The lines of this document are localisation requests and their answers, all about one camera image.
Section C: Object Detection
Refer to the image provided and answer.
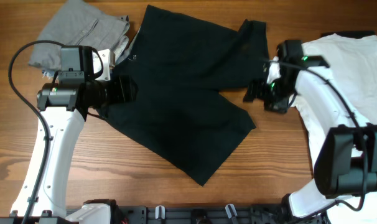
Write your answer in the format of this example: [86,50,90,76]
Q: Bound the black shorts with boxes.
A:
[99,6,269,185]

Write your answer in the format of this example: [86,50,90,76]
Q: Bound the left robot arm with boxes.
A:
[0,46,135,223]

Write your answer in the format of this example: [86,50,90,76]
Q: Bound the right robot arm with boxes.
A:
[243,40,377,223]

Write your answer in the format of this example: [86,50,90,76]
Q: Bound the folded grey shorts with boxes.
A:
[37,0,130,57]

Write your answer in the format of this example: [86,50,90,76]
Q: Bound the white t-shirt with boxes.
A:
[302,34,377,223]

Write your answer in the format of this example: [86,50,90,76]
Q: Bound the black garment under t-shirt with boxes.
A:
[320,30,376,39]

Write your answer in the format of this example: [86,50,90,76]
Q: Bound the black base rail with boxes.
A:
[119,204,299,224]

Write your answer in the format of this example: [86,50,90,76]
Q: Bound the right white rail clip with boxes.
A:
[225,203,238,224]

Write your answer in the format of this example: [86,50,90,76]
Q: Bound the white rail clip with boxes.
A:
[225,203,238,224]
[155,205,165,220]

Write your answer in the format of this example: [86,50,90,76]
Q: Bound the left white rail clip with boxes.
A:
[155,205,165,220]

